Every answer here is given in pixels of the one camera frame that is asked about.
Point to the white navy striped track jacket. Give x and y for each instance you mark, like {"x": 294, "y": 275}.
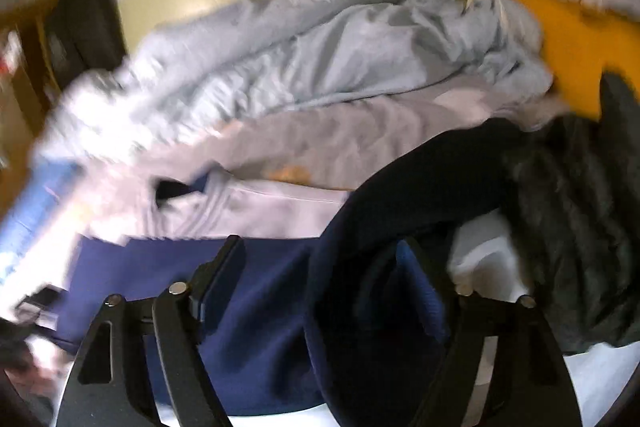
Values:
{"x": 355, "y": 317}

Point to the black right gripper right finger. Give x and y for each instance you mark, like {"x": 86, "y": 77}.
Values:
{"x": 459, "y": 352}

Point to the black puffer jacket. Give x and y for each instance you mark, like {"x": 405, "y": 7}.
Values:
{"x": 573, "y": 210}

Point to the white bed sheet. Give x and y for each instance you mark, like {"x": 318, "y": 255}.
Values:
{"x": 595, "y": 381}

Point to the pale pink buttoned coat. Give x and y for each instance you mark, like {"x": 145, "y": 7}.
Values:
{"x": 283, "y": 176}

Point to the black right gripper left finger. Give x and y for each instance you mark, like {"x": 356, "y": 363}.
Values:
{"x": 182, "y": 315}

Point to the blue jeans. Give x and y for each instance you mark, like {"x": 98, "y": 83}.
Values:
{"x": 48, "y": 185}

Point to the grey fluffy blanket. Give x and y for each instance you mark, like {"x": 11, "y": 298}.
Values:
{"x": 254, "y": 58}

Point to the dark wooden cabinet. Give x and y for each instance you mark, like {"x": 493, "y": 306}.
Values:
{"x": 76, "y": 36}

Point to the yellow pillow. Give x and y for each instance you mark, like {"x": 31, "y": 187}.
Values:
{"x": 579, "y": 42}

